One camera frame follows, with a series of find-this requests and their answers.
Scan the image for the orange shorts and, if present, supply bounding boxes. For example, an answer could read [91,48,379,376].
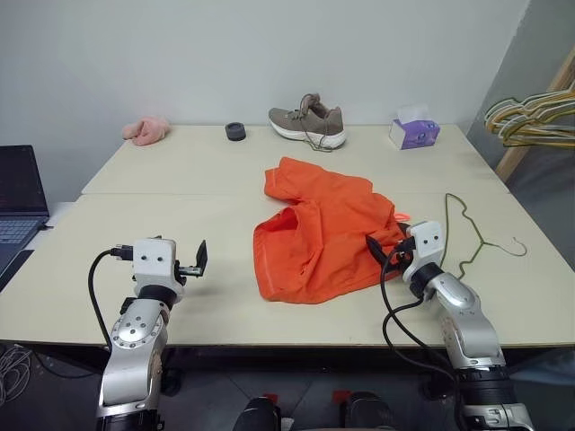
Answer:
[252,155,412,306]

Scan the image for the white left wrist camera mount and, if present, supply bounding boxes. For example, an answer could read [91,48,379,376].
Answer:
[133,239,187,301]

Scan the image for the olive green wire hanger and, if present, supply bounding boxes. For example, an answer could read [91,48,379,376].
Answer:
[438,192,528,282]

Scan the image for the white floor cable bundle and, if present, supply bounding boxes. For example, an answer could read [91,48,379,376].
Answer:
[0,343,33,406]

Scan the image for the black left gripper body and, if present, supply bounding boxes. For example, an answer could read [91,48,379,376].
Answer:
[173,258,202,286]

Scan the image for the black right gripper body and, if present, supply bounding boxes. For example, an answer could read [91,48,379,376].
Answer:
[386,236,417,273]

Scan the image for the dark laptop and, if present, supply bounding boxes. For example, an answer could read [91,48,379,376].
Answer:
[0,144,51,293]

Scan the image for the purple tissue box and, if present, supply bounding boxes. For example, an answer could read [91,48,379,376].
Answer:
[388,102,442,152]

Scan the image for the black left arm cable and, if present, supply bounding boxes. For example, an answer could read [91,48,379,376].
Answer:
[87,243,136,352]

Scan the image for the black round puck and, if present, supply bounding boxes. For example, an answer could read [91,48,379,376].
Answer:
[225,121,248,144]

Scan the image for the brown sneaker white sole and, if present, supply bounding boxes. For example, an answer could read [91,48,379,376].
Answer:
[268,92,348,154]

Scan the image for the wooden clothes rack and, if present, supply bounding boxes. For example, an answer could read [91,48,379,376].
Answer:
[495,44,575,184]

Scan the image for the pink plush cloth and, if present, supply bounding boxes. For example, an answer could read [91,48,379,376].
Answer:
[121,115,172,147]

